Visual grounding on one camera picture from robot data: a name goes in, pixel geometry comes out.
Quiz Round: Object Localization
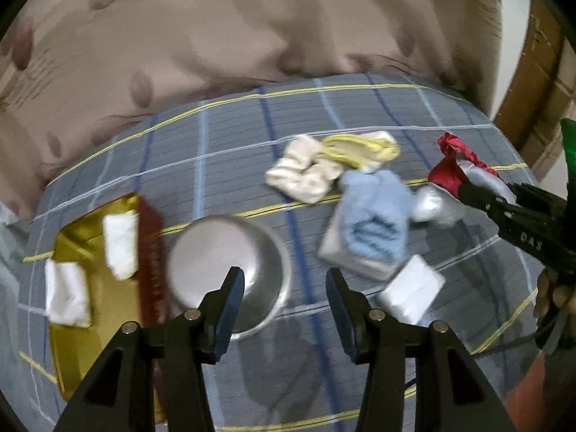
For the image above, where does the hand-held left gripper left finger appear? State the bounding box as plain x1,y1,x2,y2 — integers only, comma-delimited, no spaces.
53,266,246,432

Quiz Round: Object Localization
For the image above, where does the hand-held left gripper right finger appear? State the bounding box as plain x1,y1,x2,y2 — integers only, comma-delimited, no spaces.
325,267,516,432

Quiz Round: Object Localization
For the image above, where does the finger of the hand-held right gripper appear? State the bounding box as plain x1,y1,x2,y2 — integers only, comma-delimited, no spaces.
458,180,514,223
506,183,568,211

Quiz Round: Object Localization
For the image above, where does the red satin scrunchie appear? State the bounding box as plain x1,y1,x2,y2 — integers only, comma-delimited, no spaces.
427,132,501,199

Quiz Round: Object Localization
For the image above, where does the silver satin cloth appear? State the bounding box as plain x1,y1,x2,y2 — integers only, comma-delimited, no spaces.
410,162,516,228

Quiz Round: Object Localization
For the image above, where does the large white cloth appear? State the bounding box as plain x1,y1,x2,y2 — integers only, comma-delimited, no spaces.
318,213,403,282

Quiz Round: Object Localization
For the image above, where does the white square pad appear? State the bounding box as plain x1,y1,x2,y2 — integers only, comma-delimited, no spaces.
377,254,446,325

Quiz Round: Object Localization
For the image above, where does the light blue towel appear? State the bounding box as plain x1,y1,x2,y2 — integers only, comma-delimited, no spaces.
337,170,412,264

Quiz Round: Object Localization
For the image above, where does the gold tin box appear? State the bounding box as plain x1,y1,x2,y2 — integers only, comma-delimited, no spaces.
44,193,169,424

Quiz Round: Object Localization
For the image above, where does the person's right hand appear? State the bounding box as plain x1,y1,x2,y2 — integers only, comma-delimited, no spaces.
535,269,576,325

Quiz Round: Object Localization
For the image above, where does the green plastic bag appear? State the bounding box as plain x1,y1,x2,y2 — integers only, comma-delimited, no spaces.
560,118,576,181

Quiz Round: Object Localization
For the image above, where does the metal bowl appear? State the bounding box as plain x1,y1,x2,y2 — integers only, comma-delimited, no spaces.
167,215,294,339

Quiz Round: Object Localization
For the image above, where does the brown cardboard box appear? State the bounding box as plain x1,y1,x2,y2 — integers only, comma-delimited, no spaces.
492,0,576,183

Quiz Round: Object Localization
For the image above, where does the yellow sock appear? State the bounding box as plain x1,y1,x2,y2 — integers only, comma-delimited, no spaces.
321,130,402,172

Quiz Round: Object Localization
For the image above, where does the cream sock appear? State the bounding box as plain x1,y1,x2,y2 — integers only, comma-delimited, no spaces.
265,135,345,204

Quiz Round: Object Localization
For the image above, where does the beige printed curtain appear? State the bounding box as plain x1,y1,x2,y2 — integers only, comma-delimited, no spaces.
0,0,514,223

